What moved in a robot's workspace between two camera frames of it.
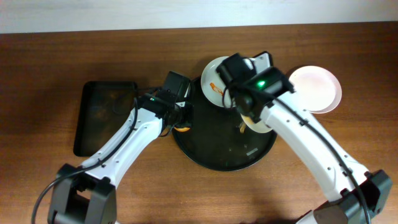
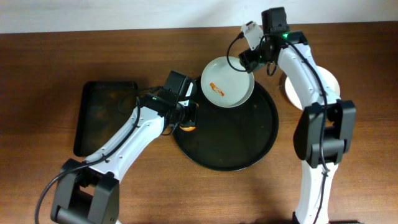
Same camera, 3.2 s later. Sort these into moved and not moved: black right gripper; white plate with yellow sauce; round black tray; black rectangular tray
Moved: white plate with yellow sauce; black right gripper
Not moved: black rectangular tray; round black tray
